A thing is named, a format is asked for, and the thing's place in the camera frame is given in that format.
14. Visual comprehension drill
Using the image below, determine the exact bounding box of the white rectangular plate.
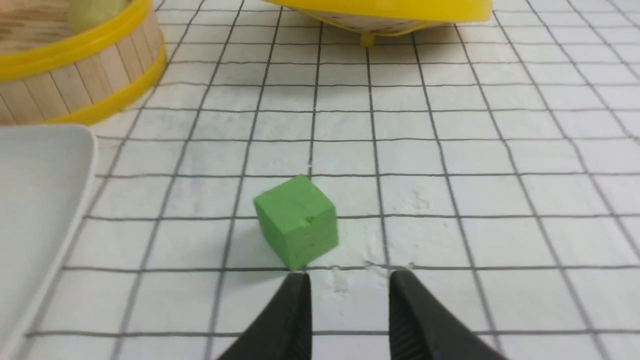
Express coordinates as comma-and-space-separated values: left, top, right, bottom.
0, 124, 98, 360

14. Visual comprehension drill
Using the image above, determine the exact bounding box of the yellow wooden steamer basket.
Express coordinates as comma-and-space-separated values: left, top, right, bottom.
0, 0, 167, 126

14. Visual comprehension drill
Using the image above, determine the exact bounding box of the yellow woven steamer lid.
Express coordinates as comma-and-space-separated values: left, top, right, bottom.
270, 0, 494, 48

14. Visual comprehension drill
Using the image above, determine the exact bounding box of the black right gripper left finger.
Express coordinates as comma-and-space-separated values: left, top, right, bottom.
219, 273, 313, 360

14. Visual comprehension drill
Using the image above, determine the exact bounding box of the white grid tablecloth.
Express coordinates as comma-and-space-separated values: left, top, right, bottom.
21, 0, 640, 360

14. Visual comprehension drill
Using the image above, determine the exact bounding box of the green foam cube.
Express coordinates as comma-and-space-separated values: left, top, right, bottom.
253, 174, 339, 272

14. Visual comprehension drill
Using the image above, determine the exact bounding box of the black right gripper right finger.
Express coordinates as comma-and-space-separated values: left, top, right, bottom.
388, 271, 505, 360

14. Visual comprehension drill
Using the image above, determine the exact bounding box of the yellow steamed bun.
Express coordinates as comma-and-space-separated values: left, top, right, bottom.
67, 0, 130, 34

